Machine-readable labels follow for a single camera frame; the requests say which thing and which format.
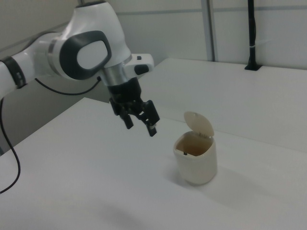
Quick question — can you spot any grey partition post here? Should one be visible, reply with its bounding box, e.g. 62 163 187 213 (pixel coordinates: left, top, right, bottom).
202 0 216 62

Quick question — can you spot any small cream lidded bin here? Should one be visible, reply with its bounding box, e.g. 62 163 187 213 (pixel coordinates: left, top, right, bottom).
173 111 218 185

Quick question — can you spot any black clamped pole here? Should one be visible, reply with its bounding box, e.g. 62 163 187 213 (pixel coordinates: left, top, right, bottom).
244 0 262 71

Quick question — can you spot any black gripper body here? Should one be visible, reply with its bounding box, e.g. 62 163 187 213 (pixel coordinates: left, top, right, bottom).
106 78 145 116

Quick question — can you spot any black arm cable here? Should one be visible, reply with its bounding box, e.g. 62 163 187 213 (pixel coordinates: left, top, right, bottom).
0 75 101 195

